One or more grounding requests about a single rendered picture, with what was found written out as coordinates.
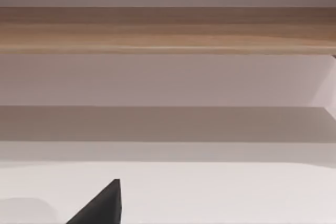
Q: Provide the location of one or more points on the wooden shelf board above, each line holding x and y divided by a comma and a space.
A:
168, 30

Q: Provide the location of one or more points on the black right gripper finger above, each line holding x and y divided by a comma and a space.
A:
105, 205

